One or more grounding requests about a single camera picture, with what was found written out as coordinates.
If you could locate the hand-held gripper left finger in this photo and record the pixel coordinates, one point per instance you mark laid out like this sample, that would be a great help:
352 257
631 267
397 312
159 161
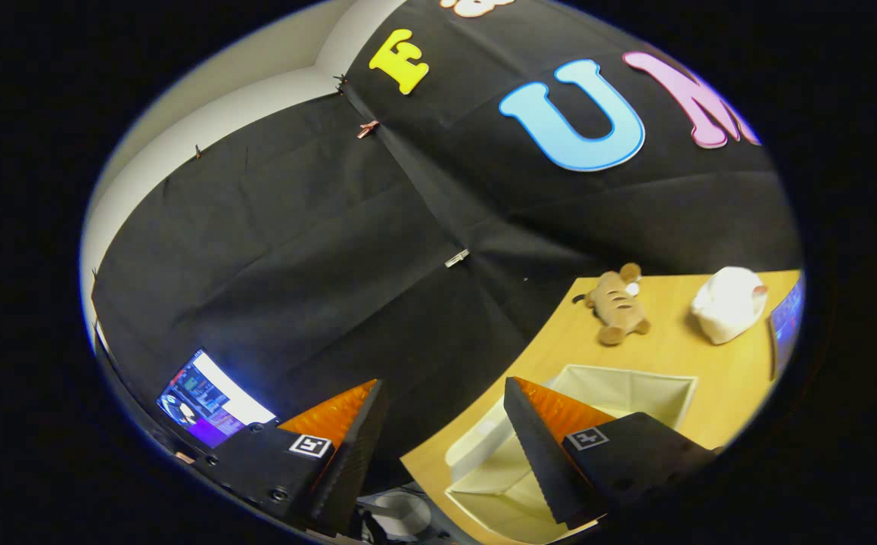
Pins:
351 462

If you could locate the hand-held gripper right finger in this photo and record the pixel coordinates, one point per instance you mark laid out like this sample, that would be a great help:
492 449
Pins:
540 462

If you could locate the cream fabric storage box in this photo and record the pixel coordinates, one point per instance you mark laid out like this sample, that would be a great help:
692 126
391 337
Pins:
620 393

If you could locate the computer monitor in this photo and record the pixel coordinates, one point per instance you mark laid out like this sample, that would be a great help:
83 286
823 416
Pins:
207 401

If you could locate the brown striped plush toy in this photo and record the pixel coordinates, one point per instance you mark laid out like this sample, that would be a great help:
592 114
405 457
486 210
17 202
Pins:
616 306

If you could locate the silver metal clip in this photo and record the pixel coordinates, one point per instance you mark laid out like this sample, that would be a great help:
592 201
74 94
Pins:
457 258

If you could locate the white plush toy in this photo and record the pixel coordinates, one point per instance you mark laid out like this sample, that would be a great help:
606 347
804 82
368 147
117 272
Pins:
726 306

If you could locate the dark blue book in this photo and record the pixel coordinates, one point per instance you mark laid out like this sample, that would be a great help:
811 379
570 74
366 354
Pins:
788 325

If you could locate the pink clip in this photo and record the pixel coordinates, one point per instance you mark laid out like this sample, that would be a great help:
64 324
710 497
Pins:
368 129

